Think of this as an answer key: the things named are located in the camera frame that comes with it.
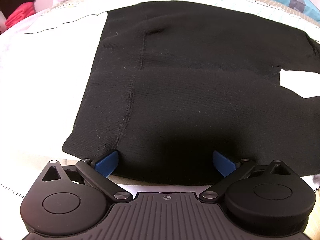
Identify red clothing pile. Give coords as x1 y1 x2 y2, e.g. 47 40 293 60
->
5 2 36 29

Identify black pants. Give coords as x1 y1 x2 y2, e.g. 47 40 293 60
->
62 1 319 185

